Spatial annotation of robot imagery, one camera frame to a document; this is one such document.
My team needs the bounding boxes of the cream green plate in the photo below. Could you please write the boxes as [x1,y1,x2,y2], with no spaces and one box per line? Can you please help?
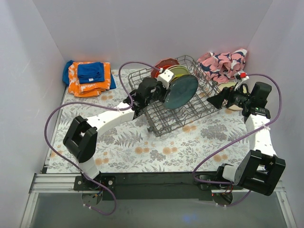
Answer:
[218,82,242,111]

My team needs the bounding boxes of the dark teal plate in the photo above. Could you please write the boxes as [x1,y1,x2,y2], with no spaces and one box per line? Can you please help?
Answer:
[170,75,197,88]
[163,79,198,109]

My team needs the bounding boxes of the green polka dot scalloped plate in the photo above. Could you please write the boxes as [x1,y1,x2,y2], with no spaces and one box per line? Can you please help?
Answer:
[171,73,188,82]

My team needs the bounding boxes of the grey wire dish rack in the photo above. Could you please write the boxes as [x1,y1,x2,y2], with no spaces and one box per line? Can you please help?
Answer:
[128,55,226,137]

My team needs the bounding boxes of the orange plate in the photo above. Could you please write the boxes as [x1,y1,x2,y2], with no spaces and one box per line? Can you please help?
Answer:
[154,65,170,78]

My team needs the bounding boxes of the pink and green branch plate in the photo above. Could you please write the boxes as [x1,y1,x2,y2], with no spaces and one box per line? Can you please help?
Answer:
[168,65,190,75]

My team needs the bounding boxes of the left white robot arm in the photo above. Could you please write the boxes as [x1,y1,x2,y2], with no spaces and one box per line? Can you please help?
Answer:
[63,77,169,190]

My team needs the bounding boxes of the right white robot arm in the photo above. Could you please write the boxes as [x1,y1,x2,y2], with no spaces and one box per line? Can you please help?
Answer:
[207,82,286,196]

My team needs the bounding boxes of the pink navy floral cloth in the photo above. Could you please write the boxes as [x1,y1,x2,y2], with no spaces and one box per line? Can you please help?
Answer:
[197,48,248,84]

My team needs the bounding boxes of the floral table mat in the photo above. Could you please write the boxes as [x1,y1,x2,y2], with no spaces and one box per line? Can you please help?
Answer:
[46,69,249,173]

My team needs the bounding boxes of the blue folded towel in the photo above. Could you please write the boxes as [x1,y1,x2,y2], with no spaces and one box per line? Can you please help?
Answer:
[77,62,105,84]

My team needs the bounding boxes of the orange patterned cloth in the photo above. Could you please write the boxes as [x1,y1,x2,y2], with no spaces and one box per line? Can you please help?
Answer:
[68,62,111,97]

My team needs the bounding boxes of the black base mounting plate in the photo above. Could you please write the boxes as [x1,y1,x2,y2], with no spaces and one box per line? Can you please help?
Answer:
[73,171,245,200]

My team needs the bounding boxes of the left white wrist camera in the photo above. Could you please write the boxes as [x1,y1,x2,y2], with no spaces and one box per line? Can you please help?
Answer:
[157,69,175,89]

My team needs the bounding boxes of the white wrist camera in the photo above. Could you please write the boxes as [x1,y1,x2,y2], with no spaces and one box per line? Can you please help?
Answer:
[157,69,175,89]
[234,71,249,91]

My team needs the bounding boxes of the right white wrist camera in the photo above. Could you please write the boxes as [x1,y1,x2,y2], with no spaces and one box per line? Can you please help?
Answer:
[234,71,249,91]

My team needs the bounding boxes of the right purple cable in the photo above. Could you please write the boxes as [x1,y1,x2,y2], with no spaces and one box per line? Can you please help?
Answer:
[192,73,283,207]

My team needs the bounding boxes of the aluminium frame rail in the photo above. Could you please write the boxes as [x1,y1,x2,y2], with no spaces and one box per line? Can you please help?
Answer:
[20,174,296,228]

